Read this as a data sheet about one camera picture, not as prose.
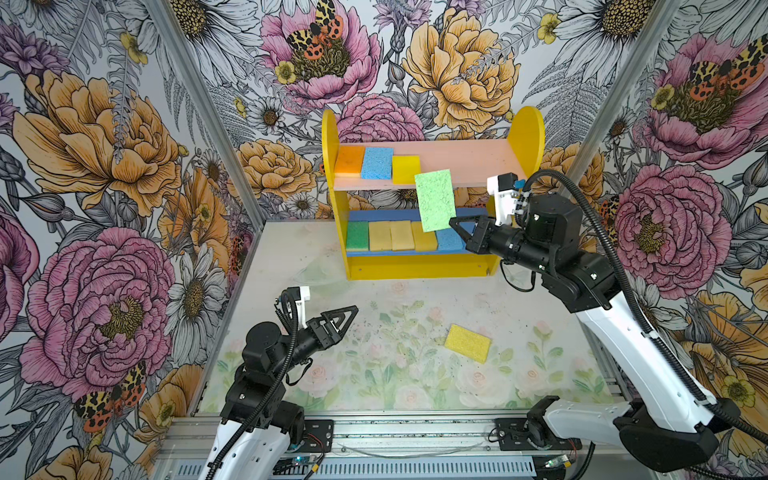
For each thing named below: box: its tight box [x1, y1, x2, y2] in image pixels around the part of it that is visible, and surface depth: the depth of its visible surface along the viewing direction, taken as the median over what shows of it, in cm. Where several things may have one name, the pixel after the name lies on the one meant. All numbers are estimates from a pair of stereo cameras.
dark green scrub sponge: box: [346, 221, 369, 252], surface depth 98 cm
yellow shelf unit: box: [321, 106, 546, 280], surface depth 79 cm
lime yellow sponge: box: [444, 324, 491, 364], surface depth 91 cm
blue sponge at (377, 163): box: [362, 147, 393, 180], surface depth 79 cm
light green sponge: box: [414, 169, 457, 233], surface depth 61 cm
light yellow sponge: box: [390, 220, 415, 251], surface depth 97 cm
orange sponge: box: [335, 145, 364, 174], surface depth 79 cm
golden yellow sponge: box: [411, 221, 437, 252], surface depth 96 cm
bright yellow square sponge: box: [392, 155, 421, 185], surface depth 78 cm
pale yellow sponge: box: [369, 221, 392, 251], surface depth 98 cm
